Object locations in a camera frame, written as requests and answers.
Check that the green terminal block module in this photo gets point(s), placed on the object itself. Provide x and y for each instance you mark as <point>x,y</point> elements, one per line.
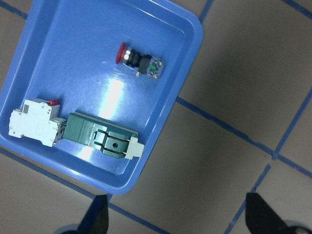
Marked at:
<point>112,140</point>

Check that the white circuit breaker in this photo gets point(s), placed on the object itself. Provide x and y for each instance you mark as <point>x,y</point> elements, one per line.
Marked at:
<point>38,119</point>

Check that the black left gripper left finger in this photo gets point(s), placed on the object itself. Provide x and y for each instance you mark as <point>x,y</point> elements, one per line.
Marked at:
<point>96,219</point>

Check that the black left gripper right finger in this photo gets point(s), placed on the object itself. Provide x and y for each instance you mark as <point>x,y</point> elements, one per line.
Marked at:
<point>260,218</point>

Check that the red emergency stop button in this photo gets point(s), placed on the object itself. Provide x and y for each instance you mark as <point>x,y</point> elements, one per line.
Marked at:
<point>145,64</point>

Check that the blue plastic tray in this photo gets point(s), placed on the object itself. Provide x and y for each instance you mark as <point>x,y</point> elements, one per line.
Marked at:
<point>67,51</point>

